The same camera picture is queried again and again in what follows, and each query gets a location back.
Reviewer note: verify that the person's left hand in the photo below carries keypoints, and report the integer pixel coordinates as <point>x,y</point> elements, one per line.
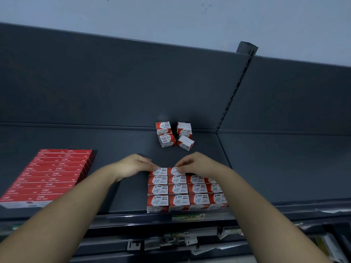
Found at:
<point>133,166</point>

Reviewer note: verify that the person's right hand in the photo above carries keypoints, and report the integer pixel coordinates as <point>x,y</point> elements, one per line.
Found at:
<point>201,164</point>

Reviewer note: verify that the person's left thumb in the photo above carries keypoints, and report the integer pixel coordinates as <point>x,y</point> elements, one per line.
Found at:
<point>151,167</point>

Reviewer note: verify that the person's right thumb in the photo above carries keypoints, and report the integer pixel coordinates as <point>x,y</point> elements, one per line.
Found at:
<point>183,168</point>

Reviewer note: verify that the small red white stationery box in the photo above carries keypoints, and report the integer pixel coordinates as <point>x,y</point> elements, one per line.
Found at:
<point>167,140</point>
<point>185,142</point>
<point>173,171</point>
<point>163,127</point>
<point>184,129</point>
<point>160,172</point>

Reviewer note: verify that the person's right forearm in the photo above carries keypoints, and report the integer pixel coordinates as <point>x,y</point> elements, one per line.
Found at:
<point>263,216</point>

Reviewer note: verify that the person's left forearm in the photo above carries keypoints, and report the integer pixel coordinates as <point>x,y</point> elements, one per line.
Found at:
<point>59,219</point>

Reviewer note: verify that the rows of red white boxes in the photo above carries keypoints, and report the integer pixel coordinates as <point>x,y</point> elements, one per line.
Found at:
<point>178,193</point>

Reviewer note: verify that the dark grey metal shelf board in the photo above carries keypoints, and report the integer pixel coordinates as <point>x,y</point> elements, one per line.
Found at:
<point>282,167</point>
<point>120,145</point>

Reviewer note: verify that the green shelf price label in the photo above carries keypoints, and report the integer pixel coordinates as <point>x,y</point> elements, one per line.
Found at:
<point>188,217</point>

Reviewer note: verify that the white shelf tag holder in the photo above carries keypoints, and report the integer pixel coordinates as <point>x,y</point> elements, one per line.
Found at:
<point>229,232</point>
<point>134,245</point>
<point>190,240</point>

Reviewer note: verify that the dark grey shelf back panel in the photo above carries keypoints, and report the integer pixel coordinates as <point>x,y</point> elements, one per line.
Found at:
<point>109,82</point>
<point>290,98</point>

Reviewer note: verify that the rows of flat red packets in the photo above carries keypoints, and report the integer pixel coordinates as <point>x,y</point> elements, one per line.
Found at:
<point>49,176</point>

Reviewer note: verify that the slotted grey shelf upright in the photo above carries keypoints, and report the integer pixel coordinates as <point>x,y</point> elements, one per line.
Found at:
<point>238,82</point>

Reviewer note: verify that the dark lower shelf rail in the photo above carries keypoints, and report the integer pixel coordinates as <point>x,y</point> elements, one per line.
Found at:
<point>153,243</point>

